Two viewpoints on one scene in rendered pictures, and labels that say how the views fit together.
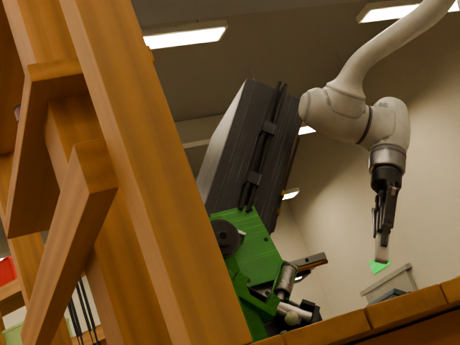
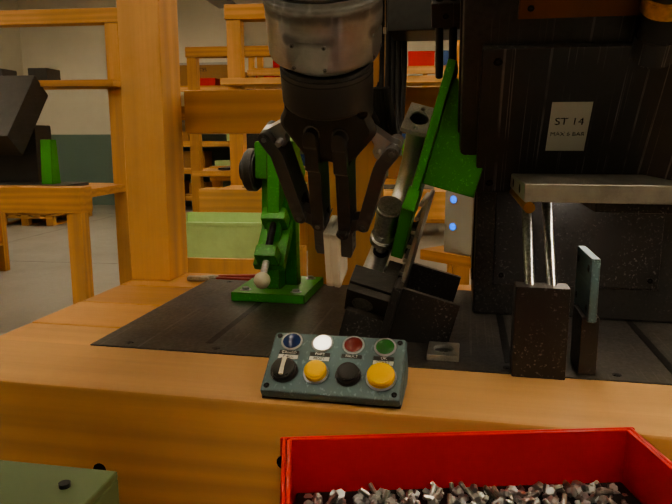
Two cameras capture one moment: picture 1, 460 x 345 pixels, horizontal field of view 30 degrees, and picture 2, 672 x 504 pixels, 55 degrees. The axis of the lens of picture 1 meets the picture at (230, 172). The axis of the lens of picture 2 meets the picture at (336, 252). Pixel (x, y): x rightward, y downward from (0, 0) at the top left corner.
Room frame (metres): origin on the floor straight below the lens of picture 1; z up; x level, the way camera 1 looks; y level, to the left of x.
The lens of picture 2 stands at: (2.34, -0.78, 1.17)
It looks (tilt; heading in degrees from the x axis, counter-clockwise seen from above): 10 degrees down; 125
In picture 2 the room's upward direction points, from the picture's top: straight up
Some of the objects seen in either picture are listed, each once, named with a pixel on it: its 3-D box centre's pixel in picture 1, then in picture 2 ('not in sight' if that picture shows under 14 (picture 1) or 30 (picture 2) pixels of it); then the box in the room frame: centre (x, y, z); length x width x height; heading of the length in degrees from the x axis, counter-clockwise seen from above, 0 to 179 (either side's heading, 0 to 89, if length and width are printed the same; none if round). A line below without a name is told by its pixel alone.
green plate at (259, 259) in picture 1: (244, 249); (454, 141); (1.96, 0.03, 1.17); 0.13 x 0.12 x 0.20; 24
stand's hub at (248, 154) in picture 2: (220, 238); (250, 169); (1.56, 0.06, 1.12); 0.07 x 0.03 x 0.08; 114
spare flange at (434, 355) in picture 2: not in sight; (443, 351); (2.00, -0.06, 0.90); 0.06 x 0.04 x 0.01; 113
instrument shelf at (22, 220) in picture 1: (66, 158); not in sight; (1.90, 0.36, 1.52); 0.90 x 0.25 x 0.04; 24
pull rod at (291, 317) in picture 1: (282, 313); (264, 269); (1.64, 0.00, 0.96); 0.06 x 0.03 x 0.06; 114
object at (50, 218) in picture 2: not in sight; (46, 205); (-6.44, 4.40, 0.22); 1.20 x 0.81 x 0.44; 121
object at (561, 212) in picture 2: not in sight; (567, 203); (2.05, 0.29, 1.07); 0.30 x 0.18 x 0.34; 24
